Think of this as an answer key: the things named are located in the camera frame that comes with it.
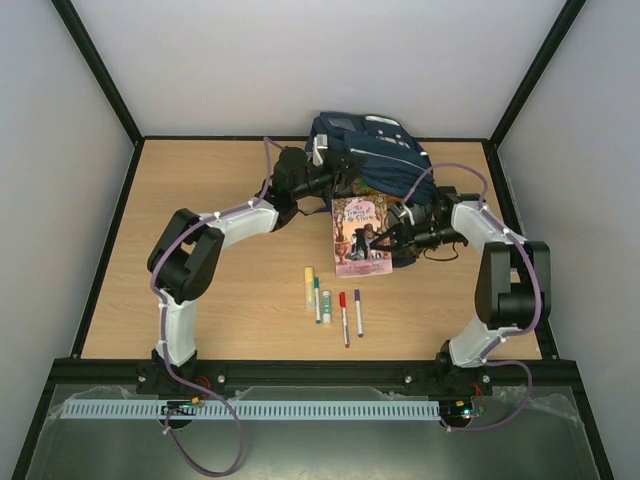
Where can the navy blue student backpack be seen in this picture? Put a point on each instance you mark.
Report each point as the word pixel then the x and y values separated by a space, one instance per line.
pixel 396 164

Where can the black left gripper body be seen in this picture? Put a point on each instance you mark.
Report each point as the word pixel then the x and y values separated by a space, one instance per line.
pixel 331 174

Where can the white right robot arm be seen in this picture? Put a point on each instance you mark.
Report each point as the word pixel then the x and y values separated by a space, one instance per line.
pixel 512 293

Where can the orange Treehouse book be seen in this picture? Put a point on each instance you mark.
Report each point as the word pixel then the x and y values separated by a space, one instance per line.
pixel 360 188

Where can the yellow highlighter pen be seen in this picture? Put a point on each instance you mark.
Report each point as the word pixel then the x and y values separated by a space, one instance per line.
pixel 309 287

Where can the red marker pen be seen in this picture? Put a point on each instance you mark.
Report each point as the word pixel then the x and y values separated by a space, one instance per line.
pixel 344 319

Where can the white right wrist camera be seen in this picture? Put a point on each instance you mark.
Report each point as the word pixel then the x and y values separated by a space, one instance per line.
pixel 414 214

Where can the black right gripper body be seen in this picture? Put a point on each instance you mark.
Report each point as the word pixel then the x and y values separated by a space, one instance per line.
pixel 405 236

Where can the illustrated book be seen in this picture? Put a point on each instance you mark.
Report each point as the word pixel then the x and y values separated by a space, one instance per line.
pixel 357 223

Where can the light blue cable duct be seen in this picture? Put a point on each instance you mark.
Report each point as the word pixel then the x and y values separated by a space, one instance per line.
pixel 249 410

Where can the green marker pen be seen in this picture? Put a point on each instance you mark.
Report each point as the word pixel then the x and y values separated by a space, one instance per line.
pixel 317 301

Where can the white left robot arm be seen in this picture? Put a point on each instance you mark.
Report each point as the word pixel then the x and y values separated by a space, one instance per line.
pixel 183 261

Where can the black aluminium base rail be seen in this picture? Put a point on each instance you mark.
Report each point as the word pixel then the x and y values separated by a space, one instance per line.
pixel 431 378

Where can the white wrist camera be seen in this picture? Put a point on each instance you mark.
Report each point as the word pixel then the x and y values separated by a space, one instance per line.
pixel 317 150
pixel 414 214

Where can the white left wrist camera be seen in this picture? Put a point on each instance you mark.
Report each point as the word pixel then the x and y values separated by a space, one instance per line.
pixel 317 150

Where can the purple marker pen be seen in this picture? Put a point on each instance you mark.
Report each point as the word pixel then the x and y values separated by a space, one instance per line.
pixel 359 317

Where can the white glue stick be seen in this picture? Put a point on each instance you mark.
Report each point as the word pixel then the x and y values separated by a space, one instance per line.
pixel 326 307

